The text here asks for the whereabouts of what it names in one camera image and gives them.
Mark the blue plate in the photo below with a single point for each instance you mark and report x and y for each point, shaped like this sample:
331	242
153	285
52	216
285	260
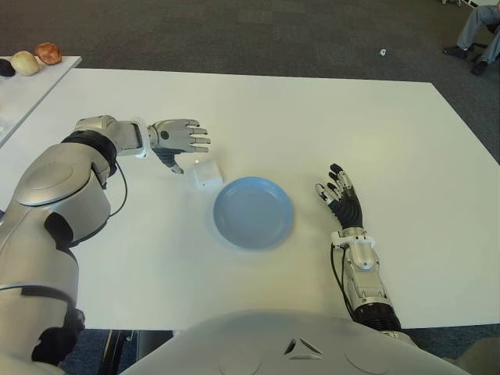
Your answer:
254	215

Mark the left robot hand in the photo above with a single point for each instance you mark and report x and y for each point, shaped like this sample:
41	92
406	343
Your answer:
176	136

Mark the seated person in grey trousers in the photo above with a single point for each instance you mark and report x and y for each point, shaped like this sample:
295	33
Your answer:
468	31

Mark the reddish brown bread roll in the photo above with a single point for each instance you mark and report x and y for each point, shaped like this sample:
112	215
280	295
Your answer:
48	54

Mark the silver robot torso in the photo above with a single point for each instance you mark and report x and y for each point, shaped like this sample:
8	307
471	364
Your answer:
273	343

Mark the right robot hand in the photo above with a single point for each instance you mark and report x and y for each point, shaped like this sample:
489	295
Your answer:
349	209

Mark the pale bread roll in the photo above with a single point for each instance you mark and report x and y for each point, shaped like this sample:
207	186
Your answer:
25	63

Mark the khaki trouser leg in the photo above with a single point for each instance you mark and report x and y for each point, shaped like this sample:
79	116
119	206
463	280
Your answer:
484	359

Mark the black table leg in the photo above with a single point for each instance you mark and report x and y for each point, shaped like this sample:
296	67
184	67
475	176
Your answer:
115	351

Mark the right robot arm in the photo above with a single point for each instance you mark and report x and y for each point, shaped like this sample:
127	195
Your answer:
365	273

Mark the white charger block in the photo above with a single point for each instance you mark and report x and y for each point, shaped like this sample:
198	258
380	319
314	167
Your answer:
205	176

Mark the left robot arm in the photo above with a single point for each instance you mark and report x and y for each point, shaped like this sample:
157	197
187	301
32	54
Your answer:
58	195

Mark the white side table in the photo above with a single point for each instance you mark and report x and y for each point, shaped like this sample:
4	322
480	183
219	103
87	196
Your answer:
31	93

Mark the white frame on floor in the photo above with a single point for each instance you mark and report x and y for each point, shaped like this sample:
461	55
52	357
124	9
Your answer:
468	3

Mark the dark bread roll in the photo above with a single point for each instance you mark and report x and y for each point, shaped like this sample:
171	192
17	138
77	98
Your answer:
6	68

